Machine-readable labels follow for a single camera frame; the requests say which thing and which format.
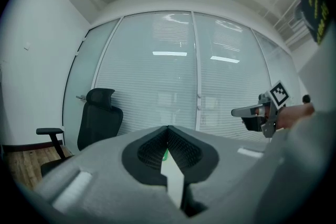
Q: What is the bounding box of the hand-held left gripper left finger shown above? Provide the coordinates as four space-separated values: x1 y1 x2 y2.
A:
34 125 184 224

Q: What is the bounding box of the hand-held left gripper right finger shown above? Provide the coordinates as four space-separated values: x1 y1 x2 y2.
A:
167 125 266 224

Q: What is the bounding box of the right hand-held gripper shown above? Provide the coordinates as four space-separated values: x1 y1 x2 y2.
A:
230 80 290 138

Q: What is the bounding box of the person's right forearm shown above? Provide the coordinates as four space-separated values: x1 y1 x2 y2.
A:
275 103 316 130

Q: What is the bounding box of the white square table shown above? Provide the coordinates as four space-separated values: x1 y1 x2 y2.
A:
160 149 184 209

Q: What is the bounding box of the black office chair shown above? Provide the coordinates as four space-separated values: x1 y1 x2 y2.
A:
36 88 124 178

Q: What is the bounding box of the frosted glass door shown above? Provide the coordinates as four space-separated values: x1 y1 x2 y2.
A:
62 18 121 140

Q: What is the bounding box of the black printed t-shirt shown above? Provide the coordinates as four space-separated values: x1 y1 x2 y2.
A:
293 0 330 45

